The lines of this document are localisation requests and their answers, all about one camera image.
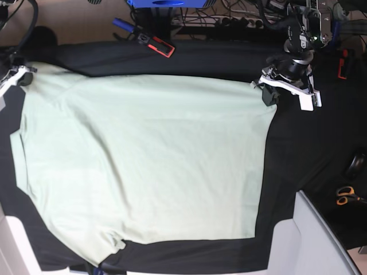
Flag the red black clamp right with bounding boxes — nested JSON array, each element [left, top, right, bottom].
[[338, 49, 356, 80]]

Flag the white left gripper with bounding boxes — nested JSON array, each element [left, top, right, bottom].
[[251, 66, 322, 111]]

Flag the blue clamp bottom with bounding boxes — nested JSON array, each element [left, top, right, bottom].
[[85, 264, 126, 275]]

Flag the white box left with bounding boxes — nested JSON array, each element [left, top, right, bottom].
[[1, 207, 42, 275]]

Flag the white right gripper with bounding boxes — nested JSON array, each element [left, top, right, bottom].
[[0, 65, 37, 111]]

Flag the light green T-shirt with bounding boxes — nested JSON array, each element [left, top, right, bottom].
[[10, 62, 277, 265]]

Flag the blue handled tool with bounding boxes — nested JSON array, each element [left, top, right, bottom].
[[112, 18, 135, 33]]

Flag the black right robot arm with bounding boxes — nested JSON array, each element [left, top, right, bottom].
[[1, 1, 39, 109]]

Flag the white box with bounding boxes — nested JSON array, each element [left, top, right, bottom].
[[267, 191, 361, 275], [1, 207, 42, 275]]

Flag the black round object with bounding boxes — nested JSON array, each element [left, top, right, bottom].
[[344, 147, 366, 180]]

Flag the red black clamp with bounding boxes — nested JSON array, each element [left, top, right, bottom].
[[137, 33, 175, 58], [338, 49, 356, 80]]

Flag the white box right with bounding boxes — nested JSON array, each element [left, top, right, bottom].
[[267, 191, 361, 275]]

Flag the blue stand base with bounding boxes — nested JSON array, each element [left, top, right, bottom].
[[127, 0, 206, 8]]

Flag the orange handled scissors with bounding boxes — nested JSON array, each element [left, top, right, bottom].
[[336, 186, 366, 206]]

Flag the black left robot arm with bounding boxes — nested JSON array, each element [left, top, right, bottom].
[[251, 1, 333, 111]]

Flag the red black clamp top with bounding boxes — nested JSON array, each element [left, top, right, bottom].
[[137, 33, 175, 58]]

